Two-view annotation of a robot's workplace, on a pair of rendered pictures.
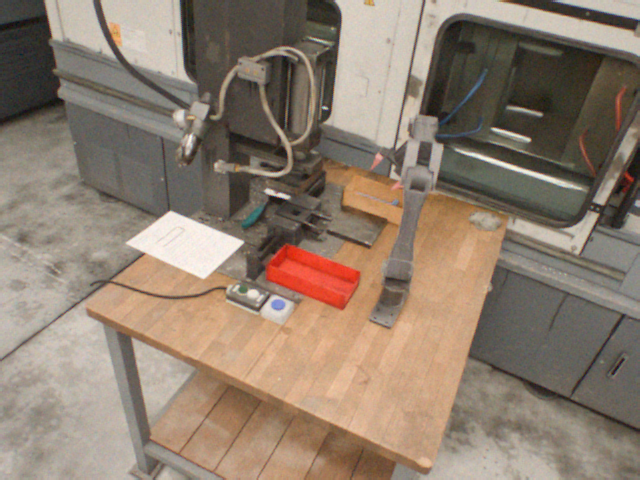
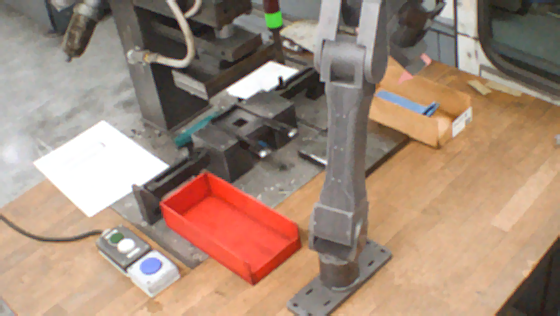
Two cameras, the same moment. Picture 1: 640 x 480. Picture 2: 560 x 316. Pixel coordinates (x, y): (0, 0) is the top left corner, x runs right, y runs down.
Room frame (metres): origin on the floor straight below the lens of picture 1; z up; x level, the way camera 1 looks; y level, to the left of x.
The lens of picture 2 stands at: (0.40, -0.57, 1.77)
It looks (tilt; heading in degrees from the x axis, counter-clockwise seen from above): 37 degrees down; 32
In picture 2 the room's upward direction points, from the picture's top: 11 degrees counter-clockwise
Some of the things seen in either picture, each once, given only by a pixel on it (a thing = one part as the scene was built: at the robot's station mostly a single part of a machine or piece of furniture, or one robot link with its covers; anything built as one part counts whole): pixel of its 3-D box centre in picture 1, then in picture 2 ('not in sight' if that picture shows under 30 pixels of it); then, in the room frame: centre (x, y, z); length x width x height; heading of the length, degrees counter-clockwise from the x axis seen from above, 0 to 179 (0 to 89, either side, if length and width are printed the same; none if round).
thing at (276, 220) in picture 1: (295, 211); (243, 119); (1.39, 0.12, 0.98); 0.20 x 0.10 x 0.01; 160
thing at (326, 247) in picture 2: (396, 274); (336, 233); (1.11, -0.20, 1.00); 0.09 x 0.06 x 0.06; 84
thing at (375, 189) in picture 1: (380, 200); (408, 103); (1.59, -0.17, 0.93); 0.25 x 0.13 x 0.08; 70
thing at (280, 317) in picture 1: (277, 312); (155, 277); (1.00, 0.11, 0.90); 0.07 x 0.07 x 0.06; 70
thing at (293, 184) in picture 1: (277, 139); (192, 10); (1.40, 0.19, 1.22); 0.26 x 0.18 x 0.30; 70
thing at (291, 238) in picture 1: (294, 221); (247, 136); (1.39, 0.12, 0.94); 0.20 x 0.10 x 0.07; 160
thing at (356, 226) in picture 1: (357, 226); (353, 145); (1.45, -0.09, 0.91); 0.17 x 0.16 x 0.02; 160
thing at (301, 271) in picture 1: (313, 275); (228, 225); (1.14, 0.03, 0.93); 0.25 x 0.12 x 0.06; 70
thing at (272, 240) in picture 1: (267, 248); (179, 177); (1.22, 0.18, 0.95); 0.15 x 0.03 x 0.10; 160
